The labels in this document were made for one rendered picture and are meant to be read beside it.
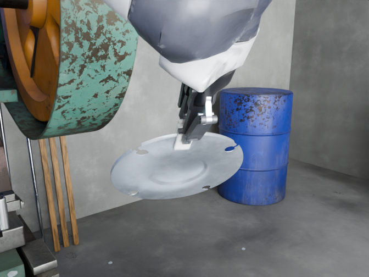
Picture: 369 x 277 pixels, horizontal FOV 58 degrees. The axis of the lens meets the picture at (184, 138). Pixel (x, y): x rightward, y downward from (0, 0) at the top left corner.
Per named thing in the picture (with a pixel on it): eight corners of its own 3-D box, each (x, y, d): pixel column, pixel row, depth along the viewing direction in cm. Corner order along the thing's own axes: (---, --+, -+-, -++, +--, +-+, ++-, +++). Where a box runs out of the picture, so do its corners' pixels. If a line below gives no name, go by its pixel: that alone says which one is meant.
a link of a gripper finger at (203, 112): (214, 76, 48) (224, 104, 45) (206, 101, 52) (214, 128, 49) (199, 76, 47) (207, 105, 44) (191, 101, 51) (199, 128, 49)
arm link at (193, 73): (249, -3, 44) (235, 31, 48) (153, -10, 41) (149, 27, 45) (279, 68, 37) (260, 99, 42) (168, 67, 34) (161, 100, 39)
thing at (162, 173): (163, 208, 90) (162, 205, 90) (262, 167, 79) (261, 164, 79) (80, 178, 68) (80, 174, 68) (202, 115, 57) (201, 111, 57)
